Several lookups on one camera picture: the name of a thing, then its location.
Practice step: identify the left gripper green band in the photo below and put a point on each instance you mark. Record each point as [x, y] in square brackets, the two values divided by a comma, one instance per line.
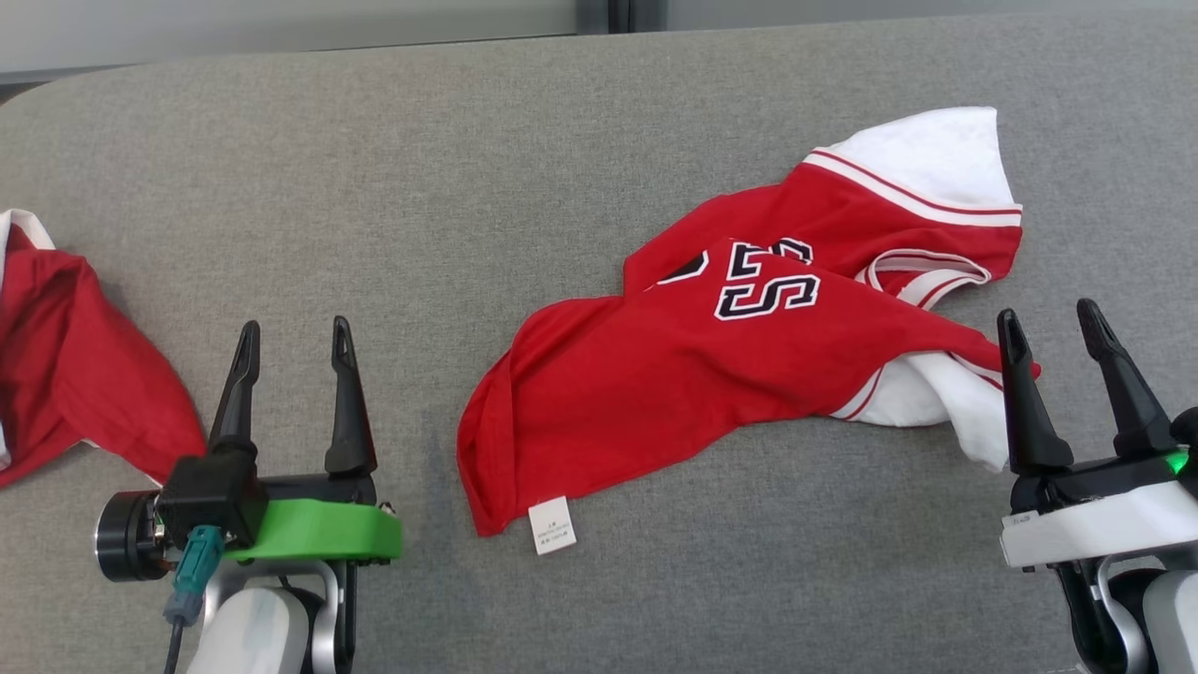
[318, 532]

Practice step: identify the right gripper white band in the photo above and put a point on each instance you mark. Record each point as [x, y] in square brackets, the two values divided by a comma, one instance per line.
[1095, 529]

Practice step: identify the red shorts white waistband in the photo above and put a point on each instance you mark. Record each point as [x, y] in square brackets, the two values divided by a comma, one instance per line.
[84, 374]

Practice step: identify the red white numbered jersey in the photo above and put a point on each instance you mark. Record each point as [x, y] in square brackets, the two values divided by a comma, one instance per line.
[702, 374]

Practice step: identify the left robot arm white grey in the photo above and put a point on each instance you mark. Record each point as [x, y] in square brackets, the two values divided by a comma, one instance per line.
[271, 622]

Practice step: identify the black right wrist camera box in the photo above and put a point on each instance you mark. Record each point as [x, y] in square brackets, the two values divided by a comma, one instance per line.
[1187, 440]

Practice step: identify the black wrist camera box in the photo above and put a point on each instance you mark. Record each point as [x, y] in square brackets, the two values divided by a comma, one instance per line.
[211, 501]
[1187, 440]

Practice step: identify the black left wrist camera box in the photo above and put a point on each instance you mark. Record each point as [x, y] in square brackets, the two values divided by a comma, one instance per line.
[211, 501]

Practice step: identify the grey partition post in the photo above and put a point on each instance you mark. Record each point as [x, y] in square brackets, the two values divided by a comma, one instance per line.
[620, 14]

